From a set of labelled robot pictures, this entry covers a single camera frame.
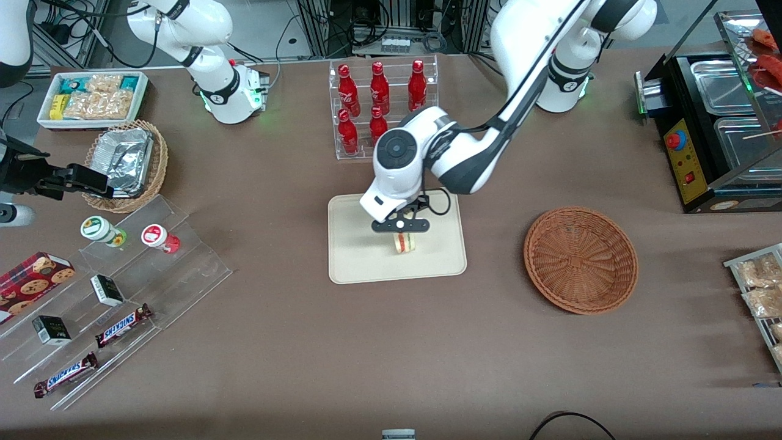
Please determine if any tan oval wicker basket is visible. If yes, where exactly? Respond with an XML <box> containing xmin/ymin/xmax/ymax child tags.
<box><xmin>81</xmin><ymin>120</ymin><xmax>169</xmax><ymax>214</ymax></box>

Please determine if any brown round wicker basket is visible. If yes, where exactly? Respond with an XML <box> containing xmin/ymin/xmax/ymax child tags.
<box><xmin>524</xmin><ymin>207</ymin><xmax>640</xmax><ymax>316</ymax></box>

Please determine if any clear acrylic bottle rack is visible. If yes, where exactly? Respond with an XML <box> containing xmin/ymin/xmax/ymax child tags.
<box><xmin>329</xmin><ymin>55</ymin><xmax>439</xmax><ymax>161</ymax></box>

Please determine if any red cookie box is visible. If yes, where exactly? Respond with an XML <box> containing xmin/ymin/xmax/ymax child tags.
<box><xmin>0</xmin><ymin>252</ymin><xmax>76</xmax><ymax>325</ymax></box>

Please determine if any aluminium frame rack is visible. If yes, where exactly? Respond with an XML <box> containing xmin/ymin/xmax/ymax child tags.
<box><xmin>293</xmin><ymin>0</ymin><xmax>495</xmax><ymax>57</ymax></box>

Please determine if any white snack bin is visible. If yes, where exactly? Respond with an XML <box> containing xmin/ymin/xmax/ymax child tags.
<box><xmin>37</xmin><ymin>70</ymin><xmax>149</xmax><ymax>131</ymax></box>

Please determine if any aluminium frame post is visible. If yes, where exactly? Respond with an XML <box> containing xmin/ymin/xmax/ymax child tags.
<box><xmin>31</xmin><ymin>0</ymin><xmax>114</xmax><ymax>71</ymax></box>

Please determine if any black looped cable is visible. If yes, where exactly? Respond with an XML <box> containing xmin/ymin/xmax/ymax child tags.
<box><xmin>528</xmin><ymin>411</ymin><xmax>618</xmax><ymax>440</ymax></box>

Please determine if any tray of packaged snacks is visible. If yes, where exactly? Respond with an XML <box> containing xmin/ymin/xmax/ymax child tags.
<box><xmin>724</xmin><ymin>243</ymin><xmax>782</xmax><ymax>373</ymax></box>

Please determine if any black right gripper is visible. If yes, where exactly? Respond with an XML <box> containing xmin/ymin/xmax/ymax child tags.
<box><xmin>0</xmin><ymin>137</ymin><xmax>115</xmax><ymax>201</ymax></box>

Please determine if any steel warmer pan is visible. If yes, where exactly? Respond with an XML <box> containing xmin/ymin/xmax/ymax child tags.
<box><xmin>690</xmin><ymin>58</ymin><xmax>759</xmax><ymax>117</ymax></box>
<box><xmin>714</xmin><ymin>115</ymin><xmax>782</xmax><ymax>176</ymax></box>

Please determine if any small black box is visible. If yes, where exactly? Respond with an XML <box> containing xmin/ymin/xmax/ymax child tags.
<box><xmin>90</xmin><ymin>274</ymin><xmax>125</xmax><ymax>307</ymax></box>
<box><xmin>32</xmin><ymin>315</ymin><xmax>72</xmax><ymax>347</ymax></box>

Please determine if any green lid cup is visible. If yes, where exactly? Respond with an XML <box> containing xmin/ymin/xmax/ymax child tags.
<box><xmin>81</xmin><ymin>216</ymin><xmax>128</xmax><ymax>248</ymax></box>

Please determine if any large clear cracker bag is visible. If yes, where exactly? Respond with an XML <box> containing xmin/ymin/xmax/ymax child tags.
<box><xmin>64</xmin><ymin>90</ymin><xmax>133</xmax><ymax>120</ymax></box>

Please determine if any orange fried food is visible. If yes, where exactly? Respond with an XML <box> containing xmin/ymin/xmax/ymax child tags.
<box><xmin>751</xmin><ymin>27</ymin><xmax>782</xmax><ymax>50</ymax></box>

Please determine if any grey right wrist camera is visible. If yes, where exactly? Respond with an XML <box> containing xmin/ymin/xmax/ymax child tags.
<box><xmin>0</xmin><ymin>205</ymin><xmax>35</xmax><ymax>227</ymax></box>

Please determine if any red lid cup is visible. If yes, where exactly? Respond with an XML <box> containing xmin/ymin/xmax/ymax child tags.
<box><xmin>141</xmin><ymin>224</ymin><xmax>181</xmax><ymax>254</ymax></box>

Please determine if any beige rectangular tray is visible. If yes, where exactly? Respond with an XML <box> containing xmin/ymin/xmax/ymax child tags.
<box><xmin>327</xmin><ymin>187</ymin><xmax>468</xmax><ymax>285</ymax></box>

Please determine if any black food warmer cabinet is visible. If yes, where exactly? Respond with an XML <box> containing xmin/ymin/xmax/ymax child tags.
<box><xmin>635</xmin><ymin>9</ymin><xmax>782</xmax><ymax>215</ymax></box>

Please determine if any red sausage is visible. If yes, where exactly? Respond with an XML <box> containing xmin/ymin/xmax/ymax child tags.
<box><xmin>756</xmin><ymin>54</ymin><xmax>782</xmax><ymax>94</ymax></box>

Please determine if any brown snickers bar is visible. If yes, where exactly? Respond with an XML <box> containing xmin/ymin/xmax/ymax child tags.
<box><xmin>95</xmin><ymin>304</ymin><xmax>153</xmax><ymax>349</ymax></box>
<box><xmin>34</xmin><ymin>352</ymin><xmax>98</xmax><ymax>398</ymax></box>

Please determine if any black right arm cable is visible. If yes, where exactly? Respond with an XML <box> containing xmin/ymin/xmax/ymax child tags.
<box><xmin>37</xmin><ymin>0</ymin><xmax>163</xmax><ymax>69</ymax></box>

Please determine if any clear acrylic stepped shelf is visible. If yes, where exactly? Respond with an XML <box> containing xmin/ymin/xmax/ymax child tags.
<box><xmin>0</xmin><ymin>194</ymin><xmax>233</xmax><ymax>411</ymax></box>

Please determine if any red cola bottle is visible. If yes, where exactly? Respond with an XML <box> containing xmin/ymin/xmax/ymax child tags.
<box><xmin>369</xmin><ymin>106</ymin><xmax>389</xmax><ymax>146</ymax></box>
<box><xmin>338</xmin><ymin>109</ymin><xmax>359</xmax><ymax>155</ymax></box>
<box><xmin>408</xmin><ymin>59</ymin><xmax>428</xmax><ymax>112</ymax></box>
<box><xmin>370</xmin><ymin>61</ymin><xmax>390</xmax><ymax>116</ymax></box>
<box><xmin>338</xmin><ymin>64</ymin><xmax>361</xmax><ymax>117</ymax></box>

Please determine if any silver foil container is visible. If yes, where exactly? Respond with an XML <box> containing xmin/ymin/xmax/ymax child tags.
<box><xmin>92</xmin><ymin>127</ymin><xmax>155</xmax><ymax>198</ymax></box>

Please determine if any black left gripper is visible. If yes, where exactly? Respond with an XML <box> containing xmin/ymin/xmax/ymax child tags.
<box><xmin>371</xmin><ymin>197</ymin><xmax>431</xmax><ymax>249</ymax></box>

